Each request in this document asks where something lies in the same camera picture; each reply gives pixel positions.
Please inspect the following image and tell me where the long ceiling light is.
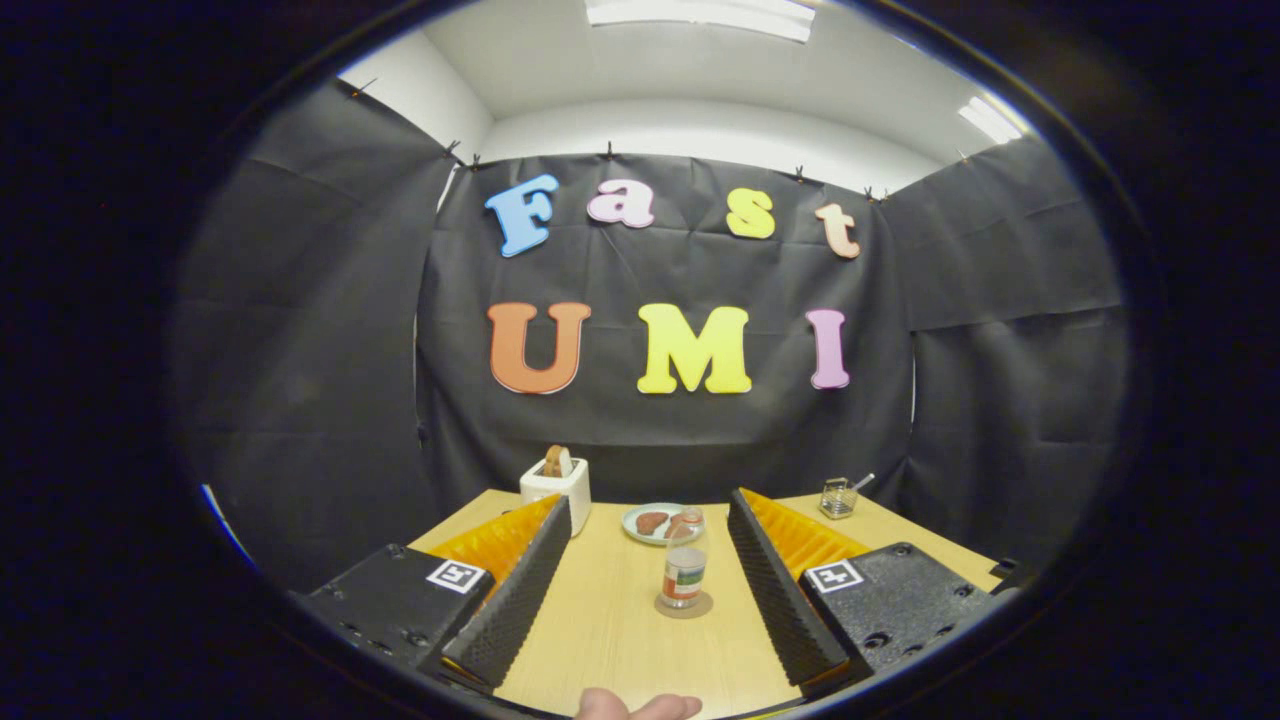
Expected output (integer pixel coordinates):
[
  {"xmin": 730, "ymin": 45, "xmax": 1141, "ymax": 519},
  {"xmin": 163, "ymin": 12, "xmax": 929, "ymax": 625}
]
[{"xmin": 585, "ymin": 0, "xmax": 816, "ymax": 44}]

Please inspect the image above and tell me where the white toaster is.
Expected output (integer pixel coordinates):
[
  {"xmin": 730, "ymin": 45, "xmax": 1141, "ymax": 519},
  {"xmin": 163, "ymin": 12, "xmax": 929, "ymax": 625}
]
[{"xmin": 519, "ymin": 458, "xmax": 593, "ymax": 538}]

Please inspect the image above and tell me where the clear juice bottle red ring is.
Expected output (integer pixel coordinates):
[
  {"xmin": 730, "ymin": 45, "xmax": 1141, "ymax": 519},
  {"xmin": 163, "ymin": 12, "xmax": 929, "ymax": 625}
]
[{"xmin": 662, "ymin": 508, "xmax": 709, "ymax": 610}]

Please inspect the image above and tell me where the small ceiling light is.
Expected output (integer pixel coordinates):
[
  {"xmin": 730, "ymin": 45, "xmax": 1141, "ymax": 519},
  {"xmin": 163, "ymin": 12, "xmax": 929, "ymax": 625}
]
[{"xmin": 957, "ymin": 95, "xmax": 1026, "ymax": 146}]

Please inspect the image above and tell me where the black backdrop cloth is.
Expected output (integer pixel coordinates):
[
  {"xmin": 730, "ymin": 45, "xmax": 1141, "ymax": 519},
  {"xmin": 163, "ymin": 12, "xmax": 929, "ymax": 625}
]
[{"xmin": 170, "ymin": 80, "xmax": 1131, "ymax": 596}]

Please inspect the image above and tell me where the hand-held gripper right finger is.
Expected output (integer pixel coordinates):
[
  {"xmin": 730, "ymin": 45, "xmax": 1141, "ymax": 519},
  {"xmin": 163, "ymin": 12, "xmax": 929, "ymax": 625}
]
[{"xmin": 727, "ymin": 487, "xmax": 1001, "ymax": 693}]

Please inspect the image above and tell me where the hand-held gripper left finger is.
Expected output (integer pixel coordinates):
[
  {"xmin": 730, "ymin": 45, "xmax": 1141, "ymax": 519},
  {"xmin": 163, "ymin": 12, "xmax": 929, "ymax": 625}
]
[{"xmin": 300, "ymin": 492, "xmax": 574, "ymax": 693}]

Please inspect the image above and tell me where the wooden table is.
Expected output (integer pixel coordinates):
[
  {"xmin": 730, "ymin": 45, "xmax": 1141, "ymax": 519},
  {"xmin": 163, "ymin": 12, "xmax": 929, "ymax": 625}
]
[{"xmin": 408, "ymin": 488, "xmax": 1006, "ymax": 720}]

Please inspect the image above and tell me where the pale green plate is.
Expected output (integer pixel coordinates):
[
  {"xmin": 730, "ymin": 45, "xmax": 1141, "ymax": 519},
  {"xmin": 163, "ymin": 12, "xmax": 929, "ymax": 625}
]
[{"xmin": 621, "ymin": 502, "xmax": 691, "ymax": 547}]

